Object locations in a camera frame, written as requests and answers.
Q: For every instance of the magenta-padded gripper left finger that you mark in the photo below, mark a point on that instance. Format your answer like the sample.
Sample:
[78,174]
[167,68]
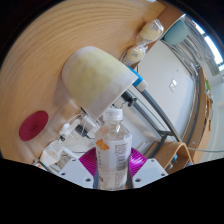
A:
[76,171]

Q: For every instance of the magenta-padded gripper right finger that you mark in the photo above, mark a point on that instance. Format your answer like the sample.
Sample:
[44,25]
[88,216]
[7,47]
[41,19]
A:
[150,171]

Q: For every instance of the clear plastic water bottle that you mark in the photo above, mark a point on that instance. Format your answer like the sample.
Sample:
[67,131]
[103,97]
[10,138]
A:
[113,156]

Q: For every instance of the white paper bag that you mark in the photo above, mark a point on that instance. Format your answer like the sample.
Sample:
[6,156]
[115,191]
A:
[51,155]

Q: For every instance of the black charger block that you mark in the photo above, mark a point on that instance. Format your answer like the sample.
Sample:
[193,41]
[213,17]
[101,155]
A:
[81,130]

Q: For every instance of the flat round red coaster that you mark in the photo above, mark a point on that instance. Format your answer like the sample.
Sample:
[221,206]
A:
[33,126]

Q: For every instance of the black handheld device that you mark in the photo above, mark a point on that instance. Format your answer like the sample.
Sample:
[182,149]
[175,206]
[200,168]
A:
[128,98]

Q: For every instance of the wooden loft bed board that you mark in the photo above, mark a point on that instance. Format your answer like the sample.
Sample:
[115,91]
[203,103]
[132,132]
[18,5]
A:
[203,116]

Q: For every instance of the blue tube with white cap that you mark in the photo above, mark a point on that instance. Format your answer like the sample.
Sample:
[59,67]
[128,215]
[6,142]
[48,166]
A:
[140,81]

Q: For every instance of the cream white cup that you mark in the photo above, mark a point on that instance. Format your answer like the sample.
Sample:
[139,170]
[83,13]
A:
[96,80]

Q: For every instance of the white metal bed headboard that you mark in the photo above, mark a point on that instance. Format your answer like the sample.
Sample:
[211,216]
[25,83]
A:
[200,43]

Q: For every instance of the grey metal frame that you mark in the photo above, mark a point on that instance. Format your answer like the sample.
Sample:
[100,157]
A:
[160,113]

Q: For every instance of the white wall switch plate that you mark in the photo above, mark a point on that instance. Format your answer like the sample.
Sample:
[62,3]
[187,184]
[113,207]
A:
[173,85]

